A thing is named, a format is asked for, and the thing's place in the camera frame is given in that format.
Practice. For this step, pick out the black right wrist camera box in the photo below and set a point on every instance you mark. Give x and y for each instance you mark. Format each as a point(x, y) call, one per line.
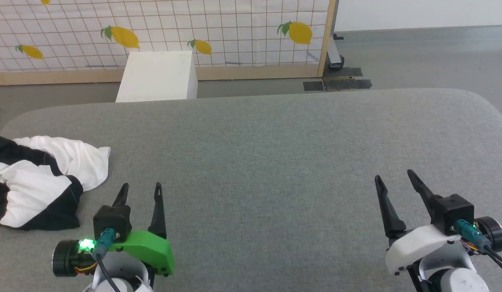
point(453, 211)

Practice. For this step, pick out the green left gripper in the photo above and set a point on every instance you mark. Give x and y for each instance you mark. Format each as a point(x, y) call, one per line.
point(151, 248)

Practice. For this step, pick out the lemon print partition screen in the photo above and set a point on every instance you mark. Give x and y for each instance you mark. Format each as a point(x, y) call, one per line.
point(161, 24)

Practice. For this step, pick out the white box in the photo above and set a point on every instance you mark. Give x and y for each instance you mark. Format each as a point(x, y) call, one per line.
point(157, 77)

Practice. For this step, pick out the grey metal stand leg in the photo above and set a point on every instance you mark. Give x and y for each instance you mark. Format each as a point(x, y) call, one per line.
point(335, 54)

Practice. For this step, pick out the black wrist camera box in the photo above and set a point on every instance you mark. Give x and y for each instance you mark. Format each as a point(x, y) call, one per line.
point(112, 221)
point(453, 211)

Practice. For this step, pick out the white and black garment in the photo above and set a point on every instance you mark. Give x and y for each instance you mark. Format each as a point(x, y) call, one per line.
point(35, 182)

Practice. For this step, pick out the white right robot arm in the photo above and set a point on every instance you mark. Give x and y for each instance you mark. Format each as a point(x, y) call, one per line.
point(453, 280)

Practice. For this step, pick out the black floor tape patch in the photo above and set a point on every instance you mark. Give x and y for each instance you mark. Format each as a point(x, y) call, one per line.
point(313, 86)
point(352, 84)
point(343, 72)

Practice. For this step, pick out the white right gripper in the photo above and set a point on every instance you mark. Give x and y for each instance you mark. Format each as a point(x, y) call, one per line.
point(421, 245)

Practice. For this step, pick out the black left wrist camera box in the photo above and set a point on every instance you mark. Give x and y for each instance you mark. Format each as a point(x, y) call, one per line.
point(112, 221)

